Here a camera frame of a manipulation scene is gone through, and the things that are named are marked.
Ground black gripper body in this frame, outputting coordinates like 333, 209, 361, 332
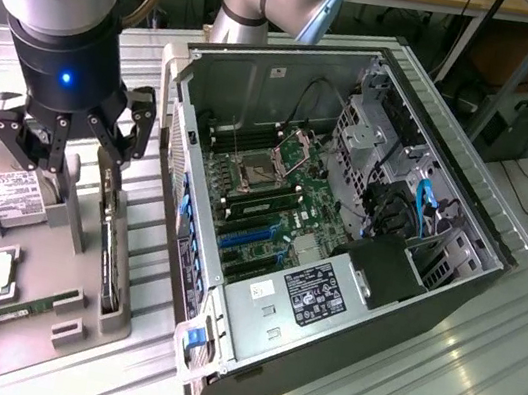
0, 0, 147, 136

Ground black wire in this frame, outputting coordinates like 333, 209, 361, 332
289, 73, 356, 137

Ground black expansion slot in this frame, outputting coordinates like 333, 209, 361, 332
219, 245, 287, 284

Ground CPU socket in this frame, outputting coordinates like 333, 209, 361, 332
228, 144, 289, 200

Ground metal disk bay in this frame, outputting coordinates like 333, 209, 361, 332
325, 89, 443, 187

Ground green motherboard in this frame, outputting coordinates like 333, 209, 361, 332
173, 109, 372, 304

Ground grey power supply unit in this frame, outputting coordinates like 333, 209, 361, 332
210, 209, 434, 391

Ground black equipment box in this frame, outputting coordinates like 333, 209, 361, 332
471, 90, 528, 171

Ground metal socket cover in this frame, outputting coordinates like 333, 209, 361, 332
268, 125, 317, 177

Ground graphics card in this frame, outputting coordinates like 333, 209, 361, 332
71, 144, 149, 317

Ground blue case latch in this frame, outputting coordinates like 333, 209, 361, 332
181, 327, 206, 351

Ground grey parts rack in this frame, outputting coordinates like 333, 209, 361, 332
0, 138, 160, 395

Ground open black PC case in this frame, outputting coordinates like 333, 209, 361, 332
105, 10, 528, 395

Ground blue expansion slot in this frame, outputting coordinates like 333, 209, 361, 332
216, 217, 279, 257

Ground black RAM slot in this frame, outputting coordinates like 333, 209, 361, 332
207, 123, 287, 164
206, 114, 287, 152

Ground thin locking lever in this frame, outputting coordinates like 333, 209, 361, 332
225, 114, 249, 165

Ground green RAM stick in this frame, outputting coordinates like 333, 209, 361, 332
0, 281, 79, 346

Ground silver chipset heatsink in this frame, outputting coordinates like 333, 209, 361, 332
286, 234, 335, 271

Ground black RAM stick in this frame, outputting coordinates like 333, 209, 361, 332
218, 179, 302, 230

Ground blue wire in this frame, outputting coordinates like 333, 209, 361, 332
407, 176, 439, 242

